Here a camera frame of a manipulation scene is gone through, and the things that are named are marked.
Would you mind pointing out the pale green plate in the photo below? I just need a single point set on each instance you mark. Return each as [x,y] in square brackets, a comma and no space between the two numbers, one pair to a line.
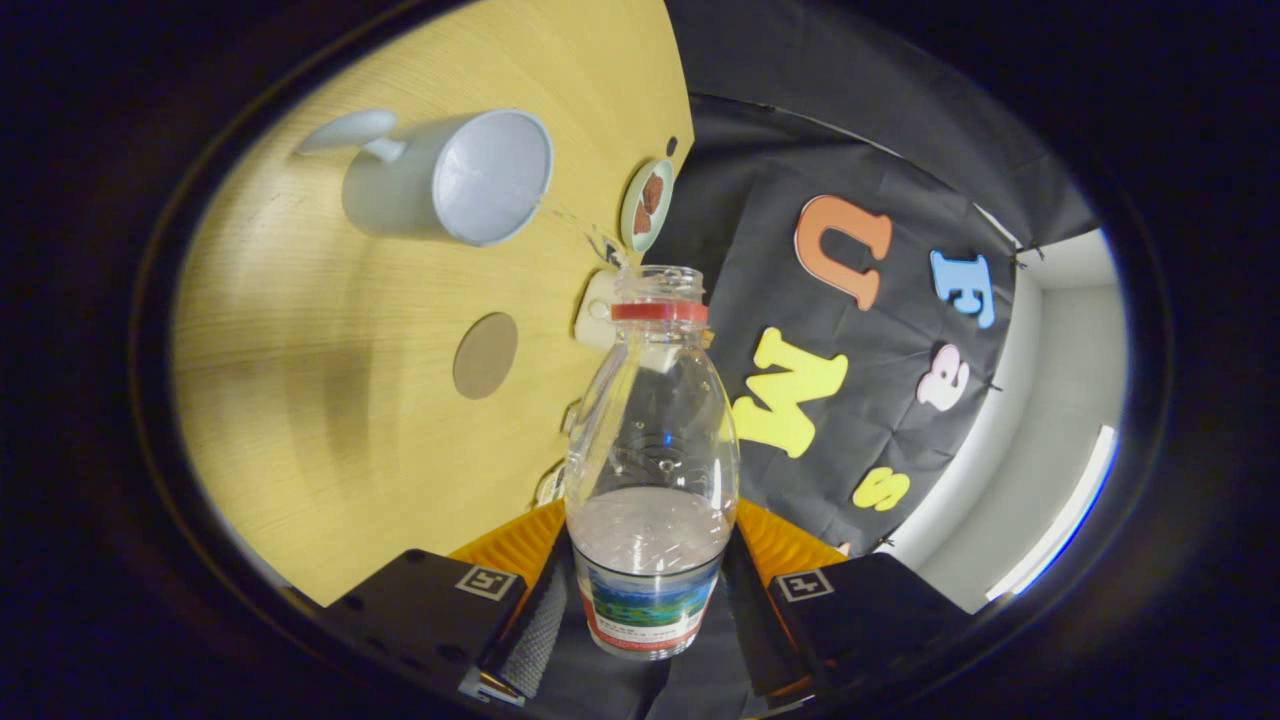
[630,225]

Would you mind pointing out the wooden table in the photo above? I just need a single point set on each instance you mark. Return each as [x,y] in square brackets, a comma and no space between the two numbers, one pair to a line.
[300,400]

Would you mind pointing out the long ceiling light panel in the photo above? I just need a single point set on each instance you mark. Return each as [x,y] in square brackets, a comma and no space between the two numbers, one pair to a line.
[1060,520]

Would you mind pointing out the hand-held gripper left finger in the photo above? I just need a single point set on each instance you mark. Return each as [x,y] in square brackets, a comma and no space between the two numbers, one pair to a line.
[535,630]

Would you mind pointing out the round brown coaster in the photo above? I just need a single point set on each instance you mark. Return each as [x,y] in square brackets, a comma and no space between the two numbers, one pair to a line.
[485,356]

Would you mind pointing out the clear plastic juice bottle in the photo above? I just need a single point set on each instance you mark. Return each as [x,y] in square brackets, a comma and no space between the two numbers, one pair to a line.
[650,540]

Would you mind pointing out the white toaster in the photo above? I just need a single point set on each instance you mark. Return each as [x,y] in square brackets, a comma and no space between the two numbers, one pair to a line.
[595,320]

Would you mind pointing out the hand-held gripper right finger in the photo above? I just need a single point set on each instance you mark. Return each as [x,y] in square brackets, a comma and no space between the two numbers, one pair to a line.
[760,630]

